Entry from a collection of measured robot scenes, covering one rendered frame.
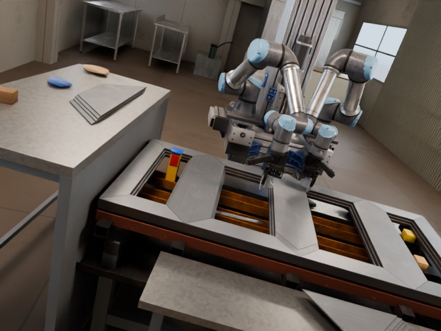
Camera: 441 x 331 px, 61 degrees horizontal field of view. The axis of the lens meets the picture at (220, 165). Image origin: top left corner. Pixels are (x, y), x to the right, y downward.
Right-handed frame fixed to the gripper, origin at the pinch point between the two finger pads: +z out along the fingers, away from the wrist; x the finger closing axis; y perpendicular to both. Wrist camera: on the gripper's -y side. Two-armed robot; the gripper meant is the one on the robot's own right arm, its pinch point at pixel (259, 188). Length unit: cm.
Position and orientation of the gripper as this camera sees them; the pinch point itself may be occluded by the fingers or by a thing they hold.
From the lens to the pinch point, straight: 173.2
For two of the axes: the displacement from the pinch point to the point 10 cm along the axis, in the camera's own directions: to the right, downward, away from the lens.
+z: -2.5, 8.9, 3.8
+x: 1.1, -3.7, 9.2
